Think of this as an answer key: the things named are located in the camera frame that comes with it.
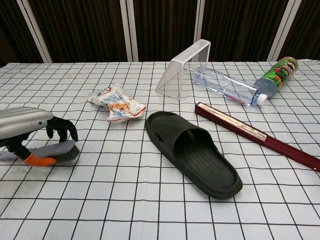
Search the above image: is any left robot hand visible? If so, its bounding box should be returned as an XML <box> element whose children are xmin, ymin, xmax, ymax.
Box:
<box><xmin>0</xmin><ymin>106</ymin><xmax>79</xmax><ymax>167</ymax></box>

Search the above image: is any dark green slipper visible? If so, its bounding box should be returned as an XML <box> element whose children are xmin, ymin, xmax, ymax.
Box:
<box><xmin>144</xmin><ymin>111</ymin><xmax>244</xmax><ymax>200</ymax></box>

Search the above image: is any crumpled snack bag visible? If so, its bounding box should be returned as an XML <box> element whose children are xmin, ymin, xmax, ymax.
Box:
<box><xmin>87</xmin><ymin>83</ymin><xmax>147</xmax><ymax>123</ymax></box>

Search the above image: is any white checkered tablecloth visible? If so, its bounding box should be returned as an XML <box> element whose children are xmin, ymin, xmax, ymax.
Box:
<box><xmin>0</xmin><ymin>58</ymin><xmax>320</xmax><ymax>240</ymax></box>

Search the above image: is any clear plastic box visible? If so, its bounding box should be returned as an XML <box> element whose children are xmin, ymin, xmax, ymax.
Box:
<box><xmin>155</xmin><ymin>39</ymin><xmax>212</xmax><ymax>101</ymax></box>

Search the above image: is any black folding screen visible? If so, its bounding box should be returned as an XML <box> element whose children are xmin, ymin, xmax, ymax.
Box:
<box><xmin>0</xmin><ymin>0</ymin><xmax>320</xmax><ymax>63</ymax></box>

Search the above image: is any clear plastic water bottle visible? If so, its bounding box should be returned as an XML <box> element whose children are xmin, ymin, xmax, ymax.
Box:
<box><xmin>192</xmin><ymin>65</ymin><xmax>268</xmax><ymax>107</ymax></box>

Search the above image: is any dark red folding fan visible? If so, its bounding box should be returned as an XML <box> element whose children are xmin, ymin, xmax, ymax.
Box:
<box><xmin>194</xmin><ymin>101</ymin><xmax>320</xmax><ymax>173</ymax></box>

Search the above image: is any green chips can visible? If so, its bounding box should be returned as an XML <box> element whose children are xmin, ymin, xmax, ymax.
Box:
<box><xmin>254</xmin><ymin>56</ymin><xmax>300</xmax><ymax>100</ymax></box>

